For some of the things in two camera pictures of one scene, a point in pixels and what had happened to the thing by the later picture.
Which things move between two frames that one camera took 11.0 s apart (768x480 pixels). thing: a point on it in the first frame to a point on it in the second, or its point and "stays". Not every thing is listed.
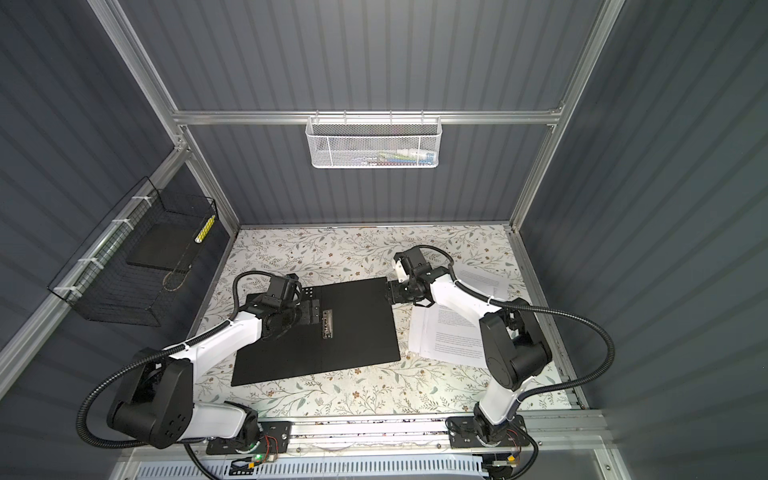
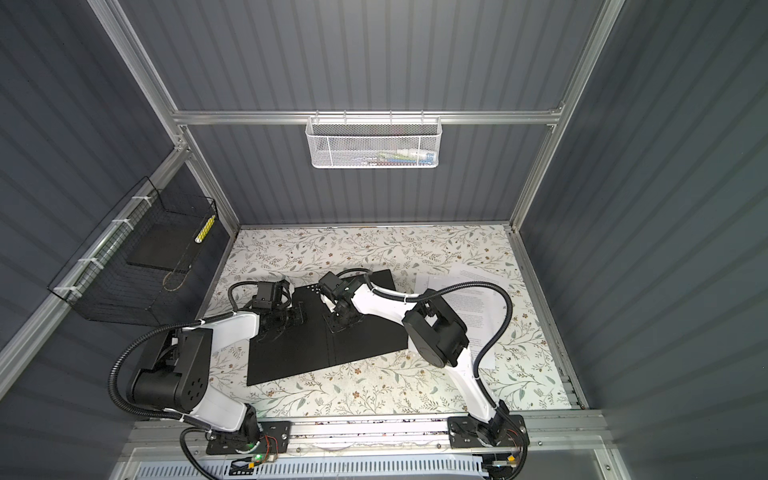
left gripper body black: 292,315 stays
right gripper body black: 401,292 to 337,321
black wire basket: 132,267 stays
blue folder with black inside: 344,325 stays
